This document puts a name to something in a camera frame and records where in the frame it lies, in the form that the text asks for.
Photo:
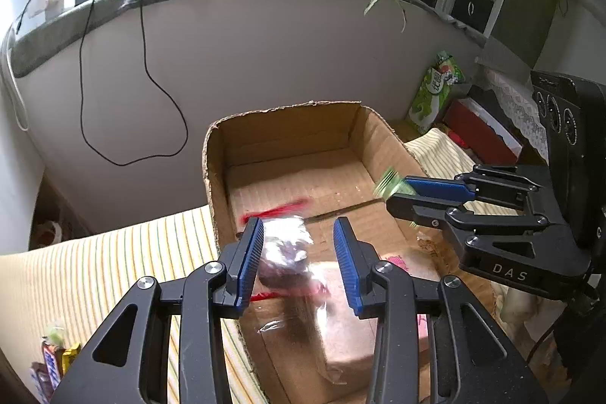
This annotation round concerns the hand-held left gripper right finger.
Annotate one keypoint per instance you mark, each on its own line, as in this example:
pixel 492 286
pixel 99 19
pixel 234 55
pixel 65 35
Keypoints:
pixel 348 271

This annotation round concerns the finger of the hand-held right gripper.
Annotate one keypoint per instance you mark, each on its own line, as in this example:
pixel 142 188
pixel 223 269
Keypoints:
pixel 435 188
pixel 416 210

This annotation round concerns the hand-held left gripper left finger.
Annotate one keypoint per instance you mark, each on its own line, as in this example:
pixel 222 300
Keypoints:
pixel 251 262

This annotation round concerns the clear red-ended snack packet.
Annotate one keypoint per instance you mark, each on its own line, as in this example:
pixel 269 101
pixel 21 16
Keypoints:
pixel 289 252

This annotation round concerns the small green candy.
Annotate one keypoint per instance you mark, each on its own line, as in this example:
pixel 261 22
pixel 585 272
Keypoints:
pixel 386 184

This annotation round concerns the brown cardboard box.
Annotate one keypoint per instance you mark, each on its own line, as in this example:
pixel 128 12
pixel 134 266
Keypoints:
pixel 293 139

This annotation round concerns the yellow candy packet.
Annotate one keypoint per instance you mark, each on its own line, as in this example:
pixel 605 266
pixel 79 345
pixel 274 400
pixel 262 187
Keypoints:
pixel 71 359

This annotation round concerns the person's right hand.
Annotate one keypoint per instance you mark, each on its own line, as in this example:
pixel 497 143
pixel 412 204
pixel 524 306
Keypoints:
pixel 525 309

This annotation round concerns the red box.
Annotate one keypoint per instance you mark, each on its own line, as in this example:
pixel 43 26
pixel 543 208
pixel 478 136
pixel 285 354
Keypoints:
pixel 473 129

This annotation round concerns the green snack bag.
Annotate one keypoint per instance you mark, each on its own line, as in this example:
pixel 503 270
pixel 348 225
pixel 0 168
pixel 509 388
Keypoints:
pixel 433 96

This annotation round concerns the white lace cloth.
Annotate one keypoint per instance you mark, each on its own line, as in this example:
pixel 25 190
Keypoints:
pixel 521 110

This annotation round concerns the striped yellow cloth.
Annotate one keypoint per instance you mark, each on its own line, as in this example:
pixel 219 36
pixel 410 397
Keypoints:
pixel 118 271

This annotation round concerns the pale green clear candy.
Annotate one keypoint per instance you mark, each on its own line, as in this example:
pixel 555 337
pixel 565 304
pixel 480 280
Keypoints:
pixel 55 333

